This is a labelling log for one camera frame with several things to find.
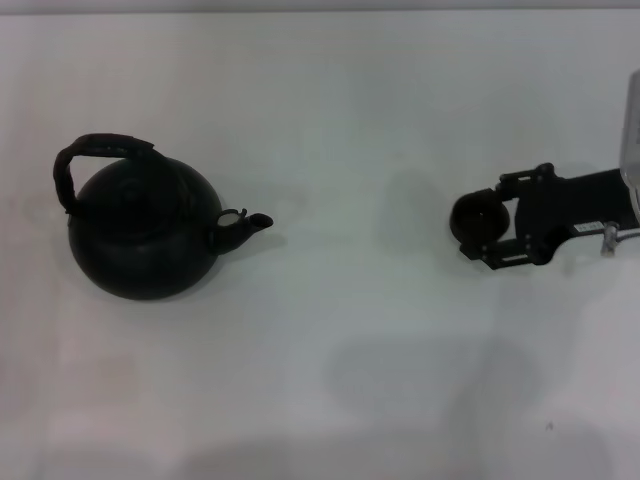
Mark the small dark brown teacup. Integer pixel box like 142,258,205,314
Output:
449,188,513,247

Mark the grey braided cable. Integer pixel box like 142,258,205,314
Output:
601,222,640,259

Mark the black round teapot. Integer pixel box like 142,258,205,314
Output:
52,132,276,302

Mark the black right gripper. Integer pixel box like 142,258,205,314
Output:
458,162,640,274

